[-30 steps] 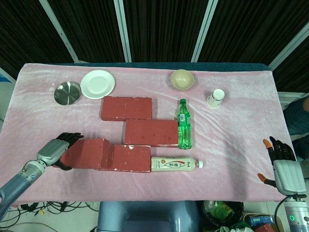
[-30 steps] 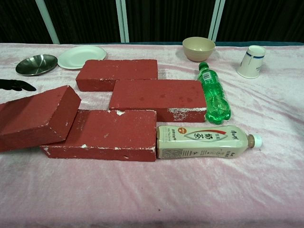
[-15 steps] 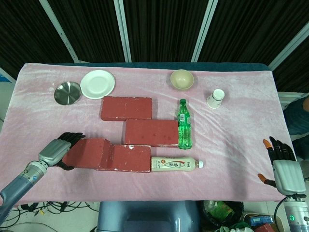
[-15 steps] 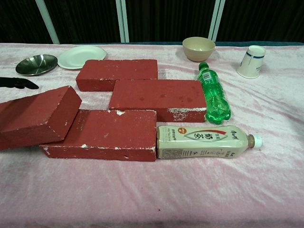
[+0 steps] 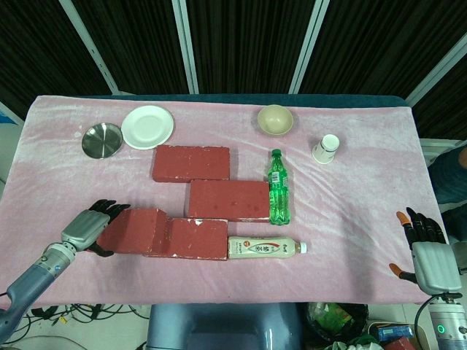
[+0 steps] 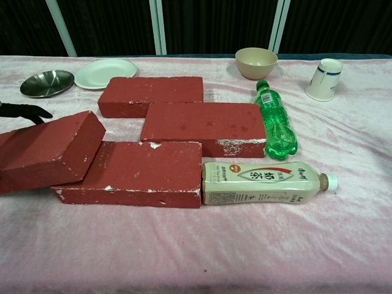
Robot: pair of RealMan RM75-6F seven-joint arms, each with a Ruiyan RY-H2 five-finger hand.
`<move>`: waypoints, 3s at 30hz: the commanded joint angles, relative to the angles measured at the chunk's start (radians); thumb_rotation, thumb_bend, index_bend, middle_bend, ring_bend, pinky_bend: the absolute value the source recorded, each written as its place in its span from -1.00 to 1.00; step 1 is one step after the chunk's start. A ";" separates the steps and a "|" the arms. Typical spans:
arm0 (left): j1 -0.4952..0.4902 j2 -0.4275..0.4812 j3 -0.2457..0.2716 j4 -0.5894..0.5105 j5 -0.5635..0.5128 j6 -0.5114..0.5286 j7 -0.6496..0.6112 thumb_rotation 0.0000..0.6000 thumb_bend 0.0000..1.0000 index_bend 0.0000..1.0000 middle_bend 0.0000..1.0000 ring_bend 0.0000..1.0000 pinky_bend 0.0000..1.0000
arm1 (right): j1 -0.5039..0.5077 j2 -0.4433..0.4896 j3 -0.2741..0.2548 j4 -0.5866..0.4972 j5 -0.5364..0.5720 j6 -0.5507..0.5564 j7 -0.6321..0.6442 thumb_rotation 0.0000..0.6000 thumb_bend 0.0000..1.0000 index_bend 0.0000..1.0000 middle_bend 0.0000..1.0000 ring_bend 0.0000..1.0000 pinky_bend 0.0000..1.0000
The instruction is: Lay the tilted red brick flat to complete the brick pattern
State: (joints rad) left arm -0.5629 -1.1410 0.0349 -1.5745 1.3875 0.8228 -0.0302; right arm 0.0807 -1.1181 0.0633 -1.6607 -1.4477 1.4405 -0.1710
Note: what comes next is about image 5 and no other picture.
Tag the person in blue clothing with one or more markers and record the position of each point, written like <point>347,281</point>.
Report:
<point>450,182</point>

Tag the beige bowl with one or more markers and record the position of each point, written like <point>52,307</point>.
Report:
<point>274,120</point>

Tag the red brick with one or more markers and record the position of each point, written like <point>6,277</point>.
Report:
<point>193,164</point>
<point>138,229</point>
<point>226,200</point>
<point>200,238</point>

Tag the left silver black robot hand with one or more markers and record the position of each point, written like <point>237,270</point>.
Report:
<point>85,229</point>

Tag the stainless steel plate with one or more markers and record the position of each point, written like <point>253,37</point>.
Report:
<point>102,141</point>

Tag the pink velvet table cloth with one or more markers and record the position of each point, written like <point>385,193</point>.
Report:
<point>346,204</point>

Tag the blue white sign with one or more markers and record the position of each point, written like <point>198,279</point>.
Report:
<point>5,116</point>

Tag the green plastic soda bottle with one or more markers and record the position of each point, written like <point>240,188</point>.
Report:
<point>279,197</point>

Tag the black bag with green trash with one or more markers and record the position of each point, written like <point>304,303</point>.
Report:
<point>332,321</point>

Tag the blue-grey robot torso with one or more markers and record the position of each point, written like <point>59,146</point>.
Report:
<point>226,328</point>

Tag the blue packet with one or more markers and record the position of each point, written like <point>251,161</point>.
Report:
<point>394,333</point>

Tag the white paper cup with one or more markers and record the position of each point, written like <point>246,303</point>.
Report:
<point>324,149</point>

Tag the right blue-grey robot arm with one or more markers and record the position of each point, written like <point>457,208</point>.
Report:
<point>447,321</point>

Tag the white partition post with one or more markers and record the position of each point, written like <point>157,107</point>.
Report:
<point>304,47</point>
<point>186,47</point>
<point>434,65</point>
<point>91,47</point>

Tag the beige milk tea bottle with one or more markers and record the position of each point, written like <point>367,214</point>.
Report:
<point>262,248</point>

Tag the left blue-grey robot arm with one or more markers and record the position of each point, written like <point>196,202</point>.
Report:
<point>33,280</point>

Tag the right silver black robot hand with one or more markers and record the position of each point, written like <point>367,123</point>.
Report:
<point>434,264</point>

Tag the white round plate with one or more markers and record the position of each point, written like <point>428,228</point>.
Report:
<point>147,127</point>

